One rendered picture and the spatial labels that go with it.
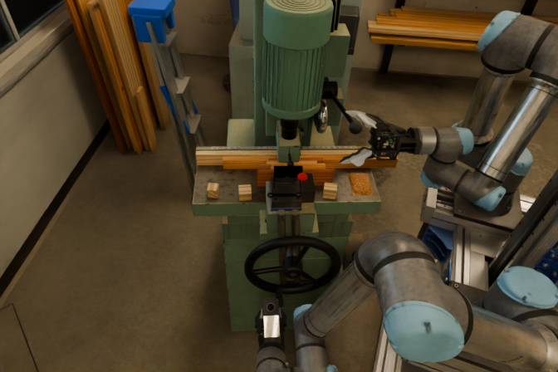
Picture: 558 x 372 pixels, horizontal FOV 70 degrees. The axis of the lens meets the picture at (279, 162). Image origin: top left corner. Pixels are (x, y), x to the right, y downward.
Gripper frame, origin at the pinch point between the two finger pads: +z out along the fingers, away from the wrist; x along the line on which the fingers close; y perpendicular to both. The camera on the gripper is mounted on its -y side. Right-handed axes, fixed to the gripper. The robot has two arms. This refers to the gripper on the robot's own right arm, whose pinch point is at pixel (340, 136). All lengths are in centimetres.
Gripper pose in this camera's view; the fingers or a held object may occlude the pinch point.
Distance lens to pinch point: 111.0
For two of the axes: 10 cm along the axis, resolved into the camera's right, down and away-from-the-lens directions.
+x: -0.4, 8.9, 4.5
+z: -10.0, 0.0, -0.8
